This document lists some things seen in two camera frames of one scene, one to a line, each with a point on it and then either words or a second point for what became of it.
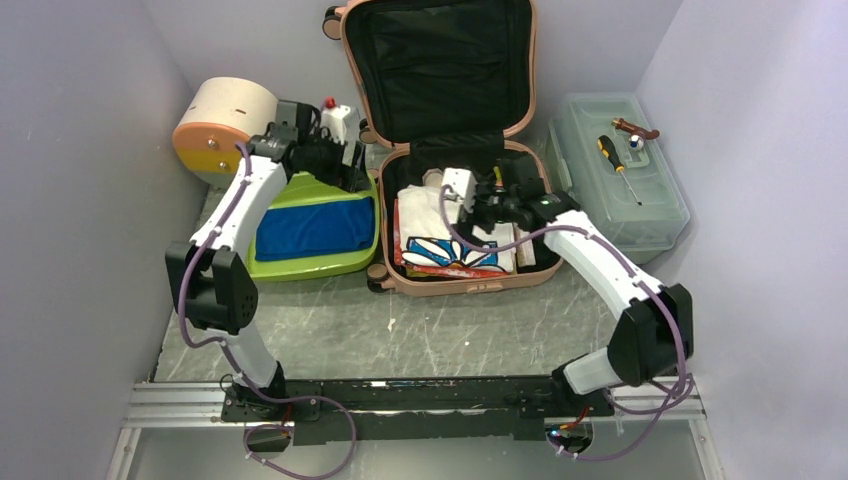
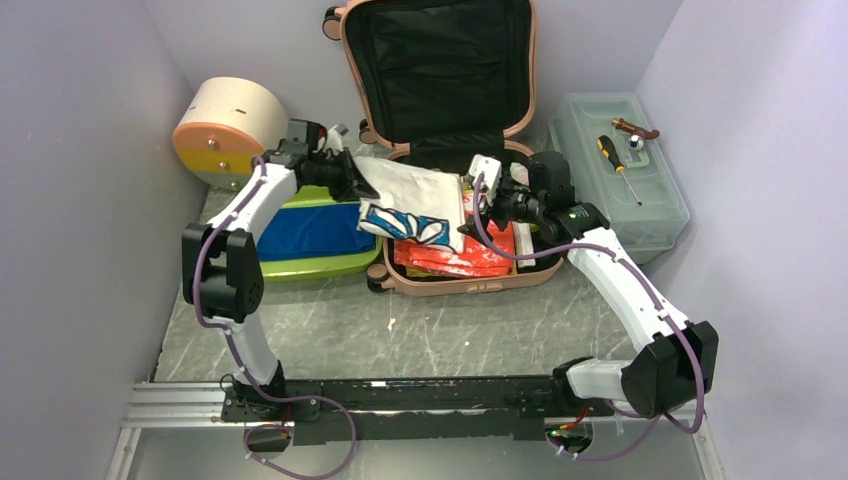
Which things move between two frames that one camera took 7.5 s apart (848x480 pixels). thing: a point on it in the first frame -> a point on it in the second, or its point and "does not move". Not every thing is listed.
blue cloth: x=316 y=228 does not move
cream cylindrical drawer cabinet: x=222 y=113 does not move
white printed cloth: x=426 y=239 -> x=414 y=205
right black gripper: x=487 y=228 does not move
